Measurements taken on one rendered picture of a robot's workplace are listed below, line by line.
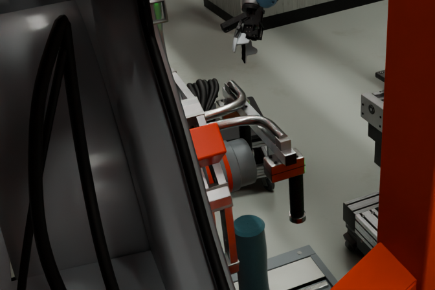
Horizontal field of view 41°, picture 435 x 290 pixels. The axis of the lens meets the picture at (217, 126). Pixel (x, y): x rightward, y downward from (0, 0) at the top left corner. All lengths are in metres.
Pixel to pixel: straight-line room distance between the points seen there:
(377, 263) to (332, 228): 1.40
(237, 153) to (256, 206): 1.30
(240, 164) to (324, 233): 1.19
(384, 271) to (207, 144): 0.45
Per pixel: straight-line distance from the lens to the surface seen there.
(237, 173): 1.52
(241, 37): 2.15
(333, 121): 3.46
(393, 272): 1.26
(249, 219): 1.56
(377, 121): 2.03
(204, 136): 1.21
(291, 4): 4.86
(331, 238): 2.63
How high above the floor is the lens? 1.73
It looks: 30 degrees down
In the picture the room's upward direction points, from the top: 7 degrees counter-clockwise
